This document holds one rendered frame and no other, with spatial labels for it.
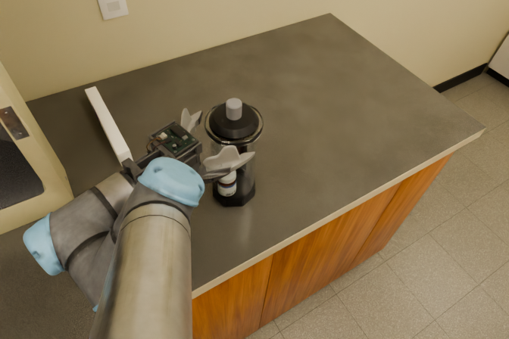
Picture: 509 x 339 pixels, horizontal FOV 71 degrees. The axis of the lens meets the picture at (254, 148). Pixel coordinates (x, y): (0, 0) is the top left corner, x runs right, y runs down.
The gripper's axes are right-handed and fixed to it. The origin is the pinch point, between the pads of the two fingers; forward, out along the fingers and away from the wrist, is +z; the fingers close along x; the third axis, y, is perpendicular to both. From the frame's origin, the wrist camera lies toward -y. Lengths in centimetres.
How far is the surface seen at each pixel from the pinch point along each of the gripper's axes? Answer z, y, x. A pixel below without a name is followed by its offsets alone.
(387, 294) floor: 55, -114, -45
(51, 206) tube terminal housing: -30.0, -17.7, 22.3
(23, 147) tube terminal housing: -28.1, 0.5, 21.8
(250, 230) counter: -3.2, -19.9, -10.2
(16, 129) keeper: -27.5, 4.9, 21.5
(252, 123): 2.6, 3.8, -3.9
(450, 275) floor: 85, -114, -61
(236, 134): -1.0, 3.3, -3.5
